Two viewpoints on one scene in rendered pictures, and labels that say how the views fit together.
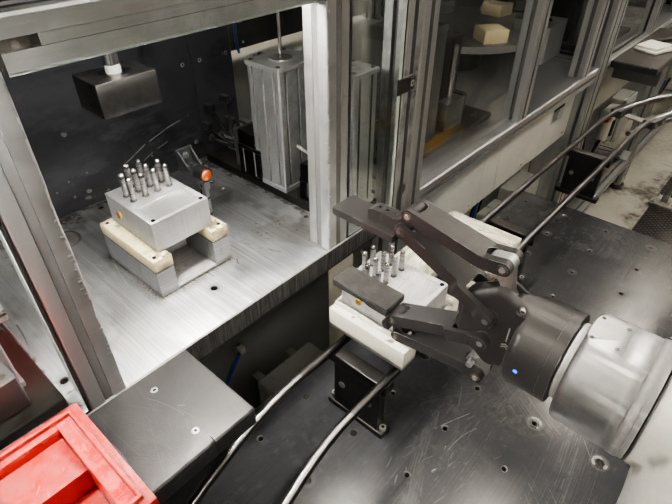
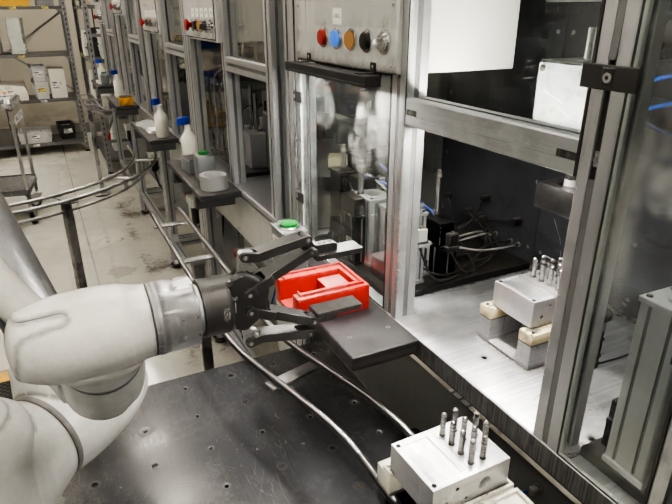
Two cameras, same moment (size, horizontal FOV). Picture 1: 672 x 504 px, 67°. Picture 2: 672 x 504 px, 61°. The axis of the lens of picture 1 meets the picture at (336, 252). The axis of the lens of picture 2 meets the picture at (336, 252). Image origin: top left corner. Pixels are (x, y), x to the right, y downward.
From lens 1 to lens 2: 0.96 m
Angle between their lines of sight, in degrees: 92
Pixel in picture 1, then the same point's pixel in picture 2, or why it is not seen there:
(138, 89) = (560, 200)
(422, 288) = (433, 468)
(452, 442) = not seen: outside the picture
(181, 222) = (511, 300)
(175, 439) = (347, 330)
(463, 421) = not seen: outside the picture
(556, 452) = not seen: outside the picture
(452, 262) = (276, 265)
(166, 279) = (482, 324)
